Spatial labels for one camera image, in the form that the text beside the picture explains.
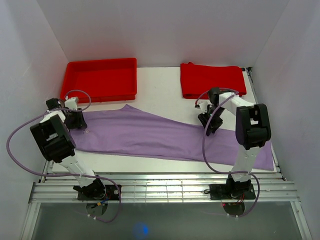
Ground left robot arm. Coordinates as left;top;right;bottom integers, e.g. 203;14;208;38
30;97;107;200

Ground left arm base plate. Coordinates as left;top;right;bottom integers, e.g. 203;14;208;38
76;184;122;201

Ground purple trousers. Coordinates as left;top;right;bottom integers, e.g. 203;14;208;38
71;103;274;172

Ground red plastic tray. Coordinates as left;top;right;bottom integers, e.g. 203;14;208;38
60;58;137;103

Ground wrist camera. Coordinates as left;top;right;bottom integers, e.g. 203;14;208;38
195;99;211;114
64;97;79;110

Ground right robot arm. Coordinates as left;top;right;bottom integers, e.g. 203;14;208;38
195;87;272;201

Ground aluminium frame rail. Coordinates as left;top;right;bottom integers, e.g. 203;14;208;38
29;172;300;203

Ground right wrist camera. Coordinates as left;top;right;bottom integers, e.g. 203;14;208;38
195;99;211;114

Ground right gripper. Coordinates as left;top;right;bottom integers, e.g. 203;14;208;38
198;106;226;137

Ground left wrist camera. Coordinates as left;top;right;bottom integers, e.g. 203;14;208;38
64;97;79;110

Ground folded red trousers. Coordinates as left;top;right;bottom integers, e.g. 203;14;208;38
180;62;247;99

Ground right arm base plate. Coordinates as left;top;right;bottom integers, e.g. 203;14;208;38
208;184;256;200

